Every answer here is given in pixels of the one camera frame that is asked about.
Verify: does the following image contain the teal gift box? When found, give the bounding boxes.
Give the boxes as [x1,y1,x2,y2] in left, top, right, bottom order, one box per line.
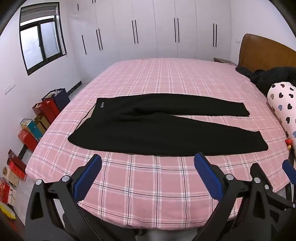
[20,119,43,141]

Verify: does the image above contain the yellow packet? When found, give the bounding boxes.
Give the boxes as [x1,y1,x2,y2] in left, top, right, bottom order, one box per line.
[0,204,16,219]

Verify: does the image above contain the white wall plate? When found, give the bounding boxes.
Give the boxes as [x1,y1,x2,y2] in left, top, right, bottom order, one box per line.
[4,81,16,95]

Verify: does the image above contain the red gift box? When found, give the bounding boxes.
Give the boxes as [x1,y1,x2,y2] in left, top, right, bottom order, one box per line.
[18,129,38,151]

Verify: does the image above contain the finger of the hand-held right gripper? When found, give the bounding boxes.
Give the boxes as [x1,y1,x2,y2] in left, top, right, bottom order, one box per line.
[250,163,274,192]
[282,159,296,186]

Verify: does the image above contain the dark jacket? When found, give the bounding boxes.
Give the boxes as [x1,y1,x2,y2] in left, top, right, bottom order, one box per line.
[235,66,296,96]

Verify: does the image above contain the bright red flat box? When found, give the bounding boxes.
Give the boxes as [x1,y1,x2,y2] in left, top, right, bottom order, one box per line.
[8,161,28,181]

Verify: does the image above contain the dark red flat box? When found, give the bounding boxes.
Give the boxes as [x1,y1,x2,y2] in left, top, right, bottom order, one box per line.
[7,149,27,172]

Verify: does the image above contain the black pants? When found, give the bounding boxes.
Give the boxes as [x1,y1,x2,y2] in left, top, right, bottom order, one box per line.
[68,93,269,156]

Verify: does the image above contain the bed with pink plaid sheet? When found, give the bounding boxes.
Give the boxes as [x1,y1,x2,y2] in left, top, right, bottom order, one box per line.
[25,57,294,231]

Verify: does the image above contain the black framed window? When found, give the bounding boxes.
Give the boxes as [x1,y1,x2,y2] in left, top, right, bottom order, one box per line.
[19,2,67,76]

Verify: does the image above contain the heart print pillow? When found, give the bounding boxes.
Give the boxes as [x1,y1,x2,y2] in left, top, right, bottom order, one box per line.
[267,82,296,145]

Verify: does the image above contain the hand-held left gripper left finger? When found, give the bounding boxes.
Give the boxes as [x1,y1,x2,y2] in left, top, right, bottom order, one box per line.
[24,153,137,241]

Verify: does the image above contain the wooden nightstand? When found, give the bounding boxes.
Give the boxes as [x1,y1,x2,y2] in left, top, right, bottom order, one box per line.
[214,57,237,66]

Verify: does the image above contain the tan cardboard box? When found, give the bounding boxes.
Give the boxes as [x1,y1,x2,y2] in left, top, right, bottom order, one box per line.
[3,167,20,187]

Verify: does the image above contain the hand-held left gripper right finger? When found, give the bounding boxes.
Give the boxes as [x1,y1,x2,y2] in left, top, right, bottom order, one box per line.
[194,152,296,241]

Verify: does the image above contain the dark blue gift bag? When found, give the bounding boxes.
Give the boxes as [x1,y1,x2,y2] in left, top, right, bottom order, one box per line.
[42,88,70,112]

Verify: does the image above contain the brown gift box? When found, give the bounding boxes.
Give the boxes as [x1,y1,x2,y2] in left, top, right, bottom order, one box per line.
[35,115,51,135]

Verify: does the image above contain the person's dark clothing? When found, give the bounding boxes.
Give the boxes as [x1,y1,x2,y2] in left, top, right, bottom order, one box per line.
[92,219,200,241]

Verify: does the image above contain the white wardrobe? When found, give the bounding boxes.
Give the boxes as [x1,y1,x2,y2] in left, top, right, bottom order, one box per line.
[68,0,250,84]

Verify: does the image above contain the wooden headboard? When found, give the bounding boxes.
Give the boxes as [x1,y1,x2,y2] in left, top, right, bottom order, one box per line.
[238,34,296,72]

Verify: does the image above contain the red patterned bag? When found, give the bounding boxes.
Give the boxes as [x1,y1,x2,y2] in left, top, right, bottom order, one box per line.
[0,177,12,204]

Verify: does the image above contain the red gift bag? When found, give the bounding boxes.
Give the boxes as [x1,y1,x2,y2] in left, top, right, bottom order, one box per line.
[32,100,60,124]

